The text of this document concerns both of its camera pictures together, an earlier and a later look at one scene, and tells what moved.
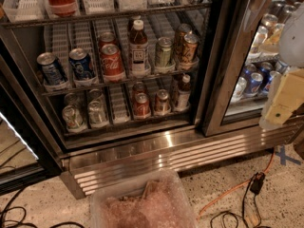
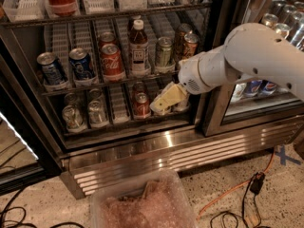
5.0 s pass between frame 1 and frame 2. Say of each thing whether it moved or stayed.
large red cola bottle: stayed
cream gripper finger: moved
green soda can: stayed
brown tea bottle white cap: stayed
